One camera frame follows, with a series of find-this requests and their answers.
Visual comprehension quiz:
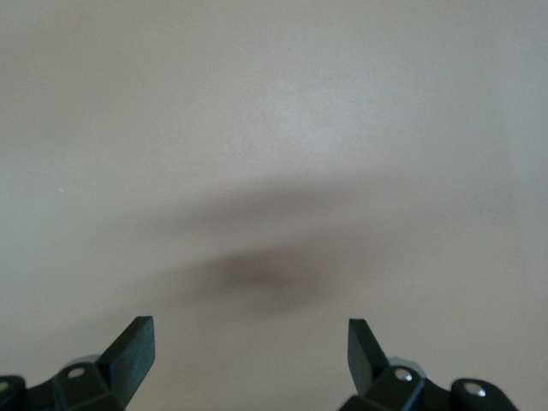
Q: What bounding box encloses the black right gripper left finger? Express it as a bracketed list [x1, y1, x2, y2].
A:
[0, 316, 156, 411]

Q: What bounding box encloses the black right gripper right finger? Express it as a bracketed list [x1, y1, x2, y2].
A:
[337, 319, 521, 411]

